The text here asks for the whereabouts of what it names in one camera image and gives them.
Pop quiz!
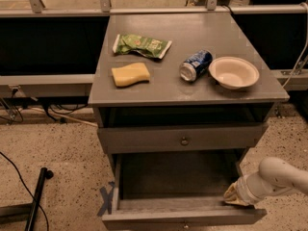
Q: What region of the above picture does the white bowl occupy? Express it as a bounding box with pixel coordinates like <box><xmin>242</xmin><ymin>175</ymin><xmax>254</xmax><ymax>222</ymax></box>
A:
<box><xmin>209</xmin><ymin>57</ymin><xmax>260</xmax><ymax>90</ymax></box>

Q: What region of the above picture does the grey drawer cabinet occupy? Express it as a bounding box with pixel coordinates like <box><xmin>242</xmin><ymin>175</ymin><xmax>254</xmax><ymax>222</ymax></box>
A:
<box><xmin>89</xmin><ymin>13</ymin><xmax>288</xmax><ymax>163</ymax></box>

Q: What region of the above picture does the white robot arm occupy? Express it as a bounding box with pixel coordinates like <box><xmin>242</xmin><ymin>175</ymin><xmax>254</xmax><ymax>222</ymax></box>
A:
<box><xmin>223</xmin><ymin>157</ymin><xmax>308</xmax><ymax>206</ymax></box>

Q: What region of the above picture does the black floor cable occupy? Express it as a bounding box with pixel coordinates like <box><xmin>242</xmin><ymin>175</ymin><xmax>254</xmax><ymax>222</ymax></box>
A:
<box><xmin>0</xmin><ymin>150</ymin><xmax>50</xmax><ymax>231</ymax></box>

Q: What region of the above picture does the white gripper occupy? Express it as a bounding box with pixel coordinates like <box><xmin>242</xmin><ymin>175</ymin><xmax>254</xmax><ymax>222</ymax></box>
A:
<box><xmin>223</xmin><ymin>172</ymin><xmax>270</xmax><ymax>206</ymax></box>

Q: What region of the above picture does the grey drawer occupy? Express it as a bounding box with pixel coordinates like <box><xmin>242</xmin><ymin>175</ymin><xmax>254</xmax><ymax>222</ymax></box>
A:
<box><xmin>98</xmin><ymin>123</ymin><xmax>268</xmax><ymax>154</ymax></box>
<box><xmin>102</xmin><ymin>150</ymin><xmax>267</xmax><ymax>231</ymax></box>

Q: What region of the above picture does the blue soda can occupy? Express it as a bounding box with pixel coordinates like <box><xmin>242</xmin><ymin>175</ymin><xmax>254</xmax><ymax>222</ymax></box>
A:
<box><xmin>179</xmin><ymin>50</ymin><xmax>213</xmax><ymax>82</ymax></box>

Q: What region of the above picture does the white hanging cable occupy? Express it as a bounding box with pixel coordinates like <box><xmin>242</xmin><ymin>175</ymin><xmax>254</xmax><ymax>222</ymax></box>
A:
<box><xmin>281</xmin><ymin>2</ymin><xmax>308</xmax><ymax>89</ymax></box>

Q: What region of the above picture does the blue tape cross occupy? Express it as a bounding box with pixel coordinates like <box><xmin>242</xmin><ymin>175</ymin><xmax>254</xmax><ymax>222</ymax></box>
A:
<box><xmin>97</xmin><ymin>181</ymin><xmax>116</xmax><ymax>217</ymax></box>

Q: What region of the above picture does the grey top drawer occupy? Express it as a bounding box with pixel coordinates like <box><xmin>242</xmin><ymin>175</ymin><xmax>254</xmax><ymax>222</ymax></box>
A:
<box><xmin>98</xmin><ymin>123</ymin><xmax>268</xmax><ymax>154</ymax></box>

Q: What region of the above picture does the green chip bag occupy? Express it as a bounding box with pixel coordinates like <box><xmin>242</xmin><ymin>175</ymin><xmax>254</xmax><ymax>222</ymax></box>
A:
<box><xmin>113</xmin><ymin>34</ymin><xmax>172</xmax><ymax>59</ymax></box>

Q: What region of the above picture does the black stand leg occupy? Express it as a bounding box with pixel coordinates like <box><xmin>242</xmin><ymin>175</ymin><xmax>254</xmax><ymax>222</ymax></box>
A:
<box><xmin>0</xmin><ymin>167</ymin><xmax>54</xmax><ymax>231</ymax></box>

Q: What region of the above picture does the yellow sponge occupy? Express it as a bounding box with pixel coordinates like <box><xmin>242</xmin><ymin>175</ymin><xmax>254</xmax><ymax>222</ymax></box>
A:
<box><xmin>112</xmin><ymin>63</ymin><xmax>150</xmax><ymax>88</ymax></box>

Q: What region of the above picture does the metal railing frame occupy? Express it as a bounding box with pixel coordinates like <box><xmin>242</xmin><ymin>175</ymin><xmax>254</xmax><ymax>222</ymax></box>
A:
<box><xmin>0</xmin><ymin>0</ymin><xmax>308</xmax><ymax>90</ymax></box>

